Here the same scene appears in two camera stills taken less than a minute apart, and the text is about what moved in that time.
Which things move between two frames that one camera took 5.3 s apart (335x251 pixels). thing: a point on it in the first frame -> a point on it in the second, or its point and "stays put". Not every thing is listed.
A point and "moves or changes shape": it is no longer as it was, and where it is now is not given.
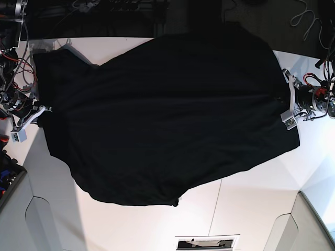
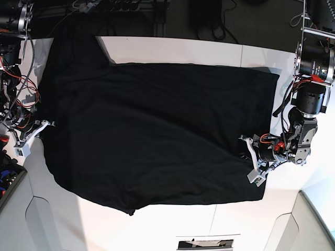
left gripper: x=24 y=121 -> x=41 y=125
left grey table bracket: x=41 y=226 stays put
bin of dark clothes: x=11 y=172 stays put
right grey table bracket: x=283 y=234 stays put
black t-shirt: x=167 y=117 moves or changes shape
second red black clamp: x=4 y=139 stays put
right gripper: x=293 y=108 -> x=263 y=167
